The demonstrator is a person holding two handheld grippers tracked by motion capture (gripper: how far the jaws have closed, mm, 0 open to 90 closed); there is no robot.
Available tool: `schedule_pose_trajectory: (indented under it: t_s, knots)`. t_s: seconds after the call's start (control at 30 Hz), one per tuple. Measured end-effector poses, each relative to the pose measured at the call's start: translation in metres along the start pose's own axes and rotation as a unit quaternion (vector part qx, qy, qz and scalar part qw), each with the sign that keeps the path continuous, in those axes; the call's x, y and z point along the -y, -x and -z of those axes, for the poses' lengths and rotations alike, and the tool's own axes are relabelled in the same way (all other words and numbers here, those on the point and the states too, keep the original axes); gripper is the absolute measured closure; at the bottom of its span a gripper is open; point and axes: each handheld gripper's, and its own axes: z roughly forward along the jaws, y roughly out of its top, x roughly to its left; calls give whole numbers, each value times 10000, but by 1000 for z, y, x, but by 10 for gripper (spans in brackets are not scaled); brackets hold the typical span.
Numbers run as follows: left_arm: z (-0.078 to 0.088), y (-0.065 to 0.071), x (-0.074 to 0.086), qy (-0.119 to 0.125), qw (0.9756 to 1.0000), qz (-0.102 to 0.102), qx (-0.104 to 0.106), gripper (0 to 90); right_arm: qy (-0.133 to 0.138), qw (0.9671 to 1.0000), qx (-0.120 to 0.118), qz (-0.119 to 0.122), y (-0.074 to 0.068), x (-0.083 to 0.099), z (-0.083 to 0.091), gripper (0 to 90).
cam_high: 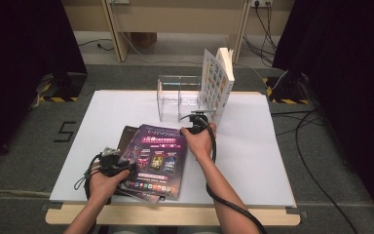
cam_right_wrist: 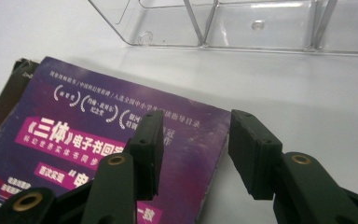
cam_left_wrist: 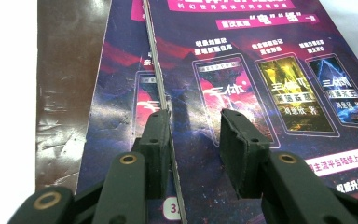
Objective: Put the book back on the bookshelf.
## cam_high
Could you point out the white picture-grid magazine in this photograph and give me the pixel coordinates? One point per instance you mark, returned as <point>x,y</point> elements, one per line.
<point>216,84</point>

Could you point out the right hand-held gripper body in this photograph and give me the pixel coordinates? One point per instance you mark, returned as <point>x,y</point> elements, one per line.
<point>199,125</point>

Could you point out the brown cardboard box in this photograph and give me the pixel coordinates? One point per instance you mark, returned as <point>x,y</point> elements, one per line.
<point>144,39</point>

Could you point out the purple magazine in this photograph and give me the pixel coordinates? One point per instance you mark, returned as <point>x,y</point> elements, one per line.
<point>142,197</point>
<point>157,156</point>

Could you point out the clear acrylic magazine rack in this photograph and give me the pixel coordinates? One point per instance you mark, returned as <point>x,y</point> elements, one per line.
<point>175,104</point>

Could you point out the black stand base striped tape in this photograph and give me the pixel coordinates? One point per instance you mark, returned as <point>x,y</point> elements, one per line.
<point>287,89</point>
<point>68,87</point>

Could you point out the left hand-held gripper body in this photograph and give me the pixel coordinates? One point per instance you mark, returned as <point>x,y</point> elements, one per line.
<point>112,165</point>

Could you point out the white wall socket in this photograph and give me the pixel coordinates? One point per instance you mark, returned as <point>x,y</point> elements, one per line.
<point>262,2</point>

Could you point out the black curtain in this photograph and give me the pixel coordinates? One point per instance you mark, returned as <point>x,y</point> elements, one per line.
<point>13,65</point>
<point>354,81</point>

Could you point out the person's left hand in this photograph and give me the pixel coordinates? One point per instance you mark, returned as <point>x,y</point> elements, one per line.
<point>105,187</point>

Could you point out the white board sheet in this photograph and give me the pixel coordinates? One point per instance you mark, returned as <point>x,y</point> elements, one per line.
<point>250,156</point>

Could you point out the beige wooden desk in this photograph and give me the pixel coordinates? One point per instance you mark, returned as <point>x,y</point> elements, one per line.
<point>175,16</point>

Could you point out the person's right hand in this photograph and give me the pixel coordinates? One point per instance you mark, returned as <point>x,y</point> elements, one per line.
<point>201,144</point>

